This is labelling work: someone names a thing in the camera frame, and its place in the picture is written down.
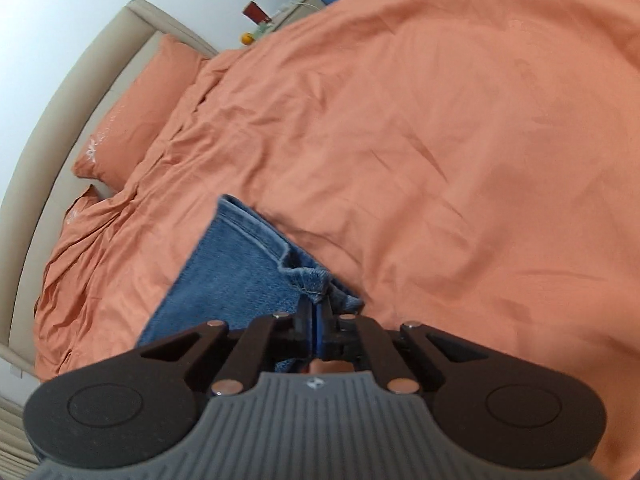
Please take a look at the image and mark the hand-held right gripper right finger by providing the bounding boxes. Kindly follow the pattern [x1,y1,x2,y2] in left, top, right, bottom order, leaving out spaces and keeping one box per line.
[319,303,493,397]

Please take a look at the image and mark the beige padded headboard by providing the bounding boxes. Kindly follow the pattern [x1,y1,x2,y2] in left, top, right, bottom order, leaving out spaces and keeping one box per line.
[0,0,219,377]

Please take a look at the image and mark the blue denim pants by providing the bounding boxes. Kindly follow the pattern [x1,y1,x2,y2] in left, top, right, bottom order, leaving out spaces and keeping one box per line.
[137,194,365,376]

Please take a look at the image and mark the orange duvet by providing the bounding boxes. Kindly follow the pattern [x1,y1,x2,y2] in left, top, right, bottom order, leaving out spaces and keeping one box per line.
[34,0,640,463]

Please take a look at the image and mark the beige nightstand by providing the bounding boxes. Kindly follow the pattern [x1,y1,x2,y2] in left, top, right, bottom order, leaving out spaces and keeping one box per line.
[250,0,328,43]

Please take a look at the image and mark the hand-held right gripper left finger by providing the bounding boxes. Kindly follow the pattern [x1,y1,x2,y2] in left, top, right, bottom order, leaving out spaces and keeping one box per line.
[136,303,318,398]

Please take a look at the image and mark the orange pillow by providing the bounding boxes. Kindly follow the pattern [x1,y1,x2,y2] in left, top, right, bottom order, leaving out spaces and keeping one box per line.
[72,35,210,193]
[61,184,108,241]

